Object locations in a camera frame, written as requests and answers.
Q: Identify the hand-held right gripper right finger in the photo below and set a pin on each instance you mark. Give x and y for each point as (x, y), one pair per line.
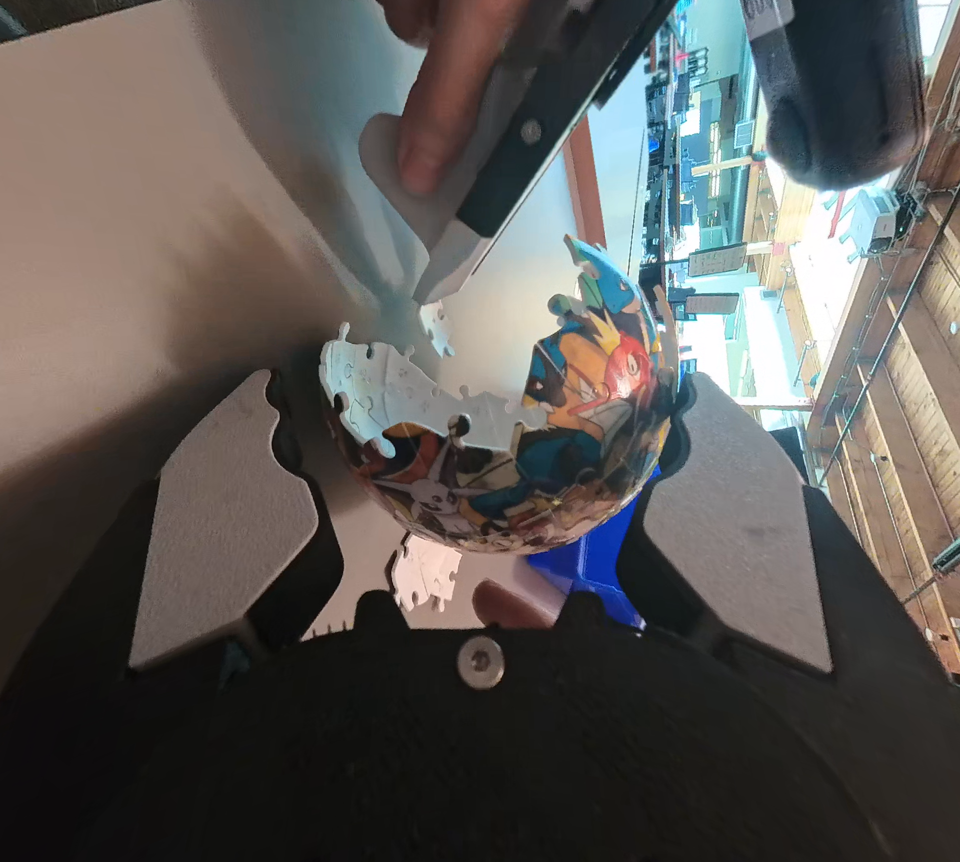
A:
(735, 555)

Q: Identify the blue plastic bin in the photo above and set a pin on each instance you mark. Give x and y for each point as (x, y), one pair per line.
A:
(592, 570)

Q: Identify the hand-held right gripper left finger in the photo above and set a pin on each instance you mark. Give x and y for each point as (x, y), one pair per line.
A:
(225, 547)

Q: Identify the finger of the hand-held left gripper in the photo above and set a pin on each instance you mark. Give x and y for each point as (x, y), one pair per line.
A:
(450, 262)

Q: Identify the joined pair white puzzle pieces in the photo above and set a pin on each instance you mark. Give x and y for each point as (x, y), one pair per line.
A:
(424, 573)

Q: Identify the white air conditioner unit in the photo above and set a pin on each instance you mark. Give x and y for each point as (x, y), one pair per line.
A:
(874, 217)

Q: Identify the colourful cartoon puzzle ball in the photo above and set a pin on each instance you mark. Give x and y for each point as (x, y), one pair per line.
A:
(540, 472)

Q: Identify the person's right hand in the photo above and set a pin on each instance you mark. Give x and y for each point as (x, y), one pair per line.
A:
(514, 607)

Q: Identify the white triangular puzzle piece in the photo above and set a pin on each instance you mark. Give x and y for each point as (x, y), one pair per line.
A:
(436, 326)

